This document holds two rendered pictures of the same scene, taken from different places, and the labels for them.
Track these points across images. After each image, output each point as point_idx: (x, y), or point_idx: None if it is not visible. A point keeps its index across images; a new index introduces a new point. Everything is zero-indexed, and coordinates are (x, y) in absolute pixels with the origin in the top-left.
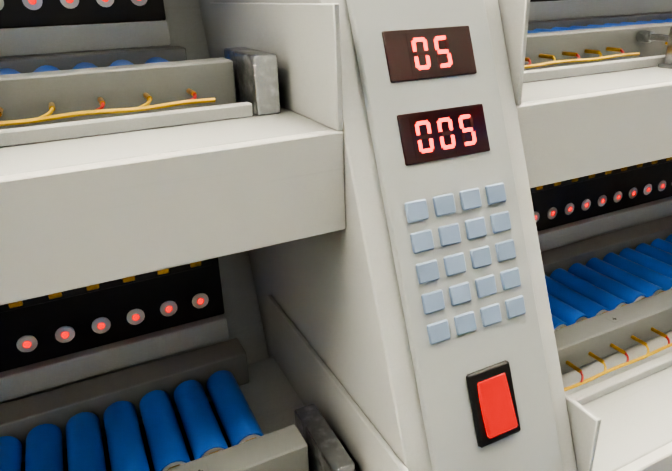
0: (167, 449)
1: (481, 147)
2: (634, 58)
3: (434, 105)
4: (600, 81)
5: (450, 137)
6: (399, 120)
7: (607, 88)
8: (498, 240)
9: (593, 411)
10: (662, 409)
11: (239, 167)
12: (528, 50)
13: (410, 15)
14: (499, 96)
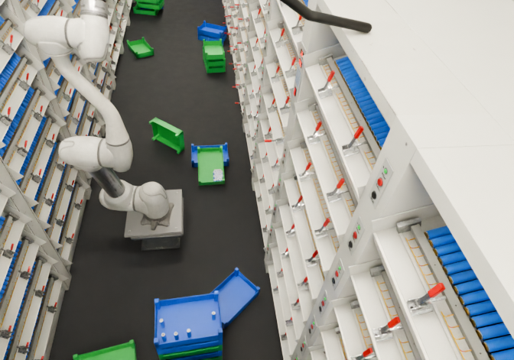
0: None
1: (300, 67)
2: (330, 85)
3: (300, 59)
4: (318, 79)
5: (300, 63)
6: (299, 57)
7: (312, 78)
8: (299, 78)
9: (310, 118)
10: (307, 125)
11: (297, 50)
12: (330, 69)
13: (302, 48)
14: (303, 64)
